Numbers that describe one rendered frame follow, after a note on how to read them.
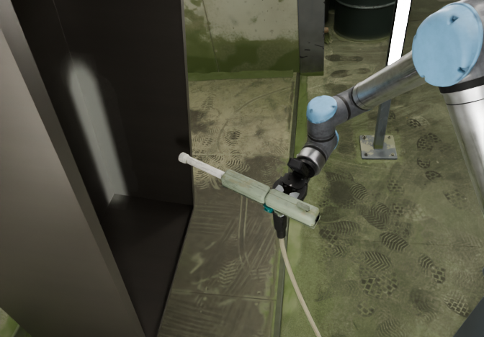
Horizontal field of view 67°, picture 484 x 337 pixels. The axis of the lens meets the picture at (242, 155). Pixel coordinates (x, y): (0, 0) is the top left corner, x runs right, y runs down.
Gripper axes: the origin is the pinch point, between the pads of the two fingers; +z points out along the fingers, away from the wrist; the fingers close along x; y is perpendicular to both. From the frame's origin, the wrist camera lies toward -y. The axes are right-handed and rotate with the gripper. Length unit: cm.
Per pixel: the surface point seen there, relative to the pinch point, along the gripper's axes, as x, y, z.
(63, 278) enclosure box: 21, -23, 48
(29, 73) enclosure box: 6, -69, 38
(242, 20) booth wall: 111, 38, -151
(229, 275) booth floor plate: 27, 76, -1
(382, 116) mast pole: -5, 51, -112
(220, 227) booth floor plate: 47, 78, -21
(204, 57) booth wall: 141, 68, -137
